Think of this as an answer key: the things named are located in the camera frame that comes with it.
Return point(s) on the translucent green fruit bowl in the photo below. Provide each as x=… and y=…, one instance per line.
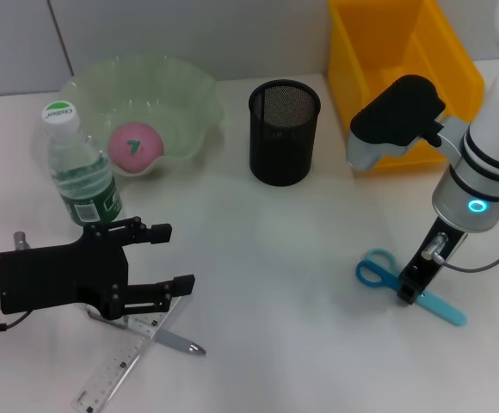
x=168, y=99

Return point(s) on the clear plastic ruler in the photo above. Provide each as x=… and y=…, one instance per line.
x=116, y=370

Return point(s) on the blue capped scissors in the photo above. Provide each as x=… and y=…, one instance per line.
x=447, y=314

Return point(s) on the clear green-label water bottle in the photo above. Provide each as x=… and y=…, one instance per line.
x=81, y=172

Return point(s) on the yellow plastic bin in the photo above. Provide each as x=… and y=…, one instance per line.
x=404, y=43

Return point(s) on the black mesh pen holder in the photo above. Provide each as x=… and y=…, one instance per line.
x=281, y=150

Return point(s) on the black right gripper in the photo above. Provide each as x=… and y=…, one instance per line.
x=439, y=258

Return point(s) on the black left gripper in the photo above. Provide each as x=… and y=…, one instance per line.
x=56, y=275

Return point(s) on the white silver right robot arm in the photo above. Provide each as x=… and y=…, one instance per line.
x=482, y=172

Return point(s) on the pink toy peach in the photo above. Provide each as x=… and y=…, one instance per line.
x=125, y=159

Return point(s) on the silver ballpoint pen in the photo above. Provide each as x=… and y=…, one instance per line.
x=176, y=342

